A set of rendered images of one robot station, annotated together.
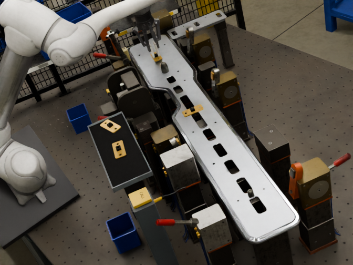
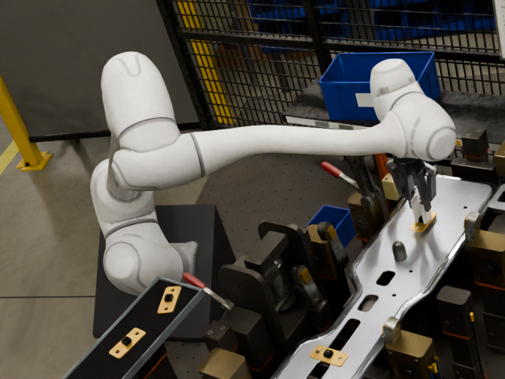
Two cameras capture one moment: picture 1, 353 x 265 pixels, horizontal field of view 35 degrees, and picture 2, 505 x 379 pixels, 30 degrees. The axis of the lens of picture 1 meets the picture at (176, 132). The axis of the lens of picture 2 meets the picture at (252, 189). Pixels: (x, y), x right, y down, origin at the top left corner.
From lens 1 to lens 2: 1.55 m
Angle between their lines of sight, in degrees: 44
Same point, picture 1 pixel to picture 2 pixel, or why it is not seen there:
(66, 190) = (198, 322)
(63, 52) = (117, 172)
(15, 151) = (122, 239)
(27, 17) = (113, 96)
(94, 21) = (220, 143)
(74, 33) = (155, 152)
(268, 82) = not seen: outside the picture
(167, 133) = (223, 367)
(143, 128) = (213, 332)
